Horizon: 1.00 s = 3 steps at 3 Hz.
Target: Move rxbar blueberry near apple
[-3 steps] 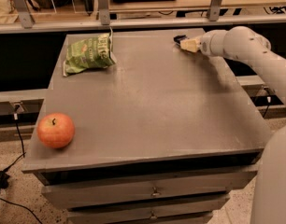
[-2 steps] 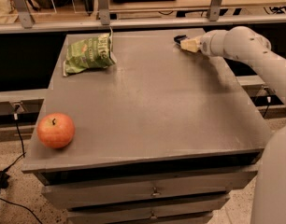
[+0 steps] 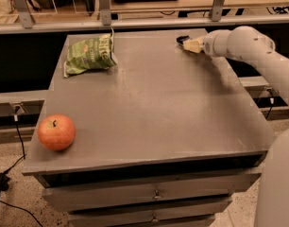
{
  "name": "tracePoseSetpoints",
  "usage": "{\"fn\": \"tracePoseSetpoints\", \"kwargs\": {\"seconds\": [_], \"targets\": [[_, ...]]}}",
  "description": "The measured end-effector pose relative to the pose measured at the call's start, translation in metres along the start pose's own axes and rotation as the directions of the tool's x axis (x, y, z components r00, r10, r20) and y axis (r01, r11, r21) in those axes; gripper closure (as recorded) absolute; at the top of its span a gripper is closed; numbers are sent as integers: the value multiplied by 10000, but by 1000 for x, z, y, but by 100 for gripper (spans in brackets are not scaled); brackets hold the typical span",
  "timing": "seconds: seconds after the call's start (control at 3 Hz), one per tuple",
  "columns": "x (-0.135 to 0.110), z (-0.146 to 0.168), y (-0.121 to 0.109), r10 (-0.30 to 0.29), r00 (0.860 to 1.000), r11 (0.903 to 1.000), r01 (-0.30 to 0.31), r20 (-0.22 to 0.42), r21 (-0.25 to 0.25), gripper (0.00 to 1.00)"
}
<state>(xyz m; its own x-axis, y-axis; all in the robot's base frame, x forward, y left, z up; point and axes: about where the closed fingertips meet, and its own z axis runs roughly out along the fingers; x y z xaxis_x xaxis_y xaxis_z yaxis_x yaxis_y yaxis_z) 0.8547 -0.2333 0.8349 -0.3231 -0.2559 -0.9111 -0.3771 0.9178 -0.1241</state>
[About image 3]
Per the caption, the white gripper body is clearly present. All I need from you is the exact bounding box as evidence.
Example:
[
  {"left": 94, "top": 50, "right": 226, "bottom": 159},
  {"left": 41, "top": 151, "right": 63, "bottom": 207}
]
[{"left": 203, "top": 29, "right": 231, "bottom": 58}]

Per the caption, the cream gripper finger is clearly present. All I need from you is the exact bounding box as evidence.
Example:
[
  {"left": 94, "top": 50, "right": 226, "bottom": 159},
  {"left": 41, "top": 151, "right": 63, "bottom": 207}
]
[{"left": 183, "top": 37, "right": 204, "bottom": 53}]

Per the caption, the dark blue rxbar wrapper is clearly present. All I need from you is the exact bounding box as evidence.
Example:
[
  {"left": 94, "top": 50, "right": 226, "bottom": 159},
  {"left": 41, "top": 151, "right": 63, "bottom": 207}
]
[{"left": 177, "top": 35, "right": 190, "bottom": 44}]

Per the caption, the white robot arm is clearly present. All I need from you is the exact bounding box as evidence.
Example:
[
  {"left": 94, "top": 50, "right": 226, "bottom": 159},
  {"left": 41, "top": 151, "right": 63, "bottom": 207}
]
[{"left": 178, "top": 26, "right": 289, "bottom": 227}]

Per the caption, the red apple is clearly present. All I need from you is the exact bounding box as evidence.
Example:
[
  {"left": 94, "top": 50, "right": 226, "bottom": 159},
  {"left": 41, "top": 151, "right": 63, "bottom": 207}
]
[{"left": 37, "top": 114, "right": 76, "bottom": 151}]

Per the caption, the grey drawer cabinet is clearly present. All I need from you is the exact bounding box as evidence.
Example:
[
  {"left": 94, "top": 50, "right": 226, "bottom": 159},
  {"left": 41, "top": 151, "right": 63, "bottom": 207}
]
[{"left": 23, "top": 30, "right": 274, "bottom": 227}]

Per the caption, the green chip bag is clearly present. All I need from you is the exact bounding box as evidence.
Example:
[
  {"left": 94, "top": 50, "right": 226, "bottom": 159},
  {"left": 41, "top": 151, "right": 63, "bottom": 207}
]
[{"left": 63, "top": 30, "right": 118, "bottom": 78}]

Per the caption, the upper drawer metal handle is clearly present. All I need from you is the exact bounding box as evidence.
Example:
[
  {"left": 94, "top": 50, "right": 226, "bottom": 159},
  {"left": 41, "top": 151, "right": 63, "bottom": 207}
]
[{"left": 152, "top": 189, "right": 162, "bottom": 200}]

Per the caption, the drawer metal handle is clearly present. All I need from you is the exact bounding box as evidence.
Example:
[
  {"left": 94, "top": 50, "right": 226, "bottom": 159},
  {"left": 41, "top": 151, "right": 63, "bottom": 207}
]
[
  {"left": 151, "top": 214, "right": 160, "bottom": 223},
  {"left": 152, "top": 189, "right": 162, "bottom": 200}
]

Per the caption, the metal railing frame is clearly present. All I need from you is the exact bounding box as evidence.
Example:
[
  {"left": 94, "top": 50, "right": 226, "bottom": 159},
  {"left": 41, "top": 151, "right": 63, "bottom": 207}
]
[{"left": 0, "top": 0, "right": 289, "bottom": 34}]

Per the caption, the lower drawer metal handle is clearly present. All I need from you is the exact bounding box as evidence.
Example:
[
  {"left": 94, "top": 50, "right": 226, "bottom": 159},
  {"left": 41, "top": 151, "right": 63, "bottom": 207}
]
[{"left": 151, "top": 214, "right": 160, "bottom": 223}]

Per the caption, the black cable left floor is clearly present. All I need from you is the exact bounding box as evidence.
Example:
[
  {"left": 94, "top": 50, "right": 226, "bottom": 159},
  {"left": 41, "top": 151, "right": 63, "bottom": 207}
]
[{"left": 0, "top": 106, "right": 44, "bottom": 227}]

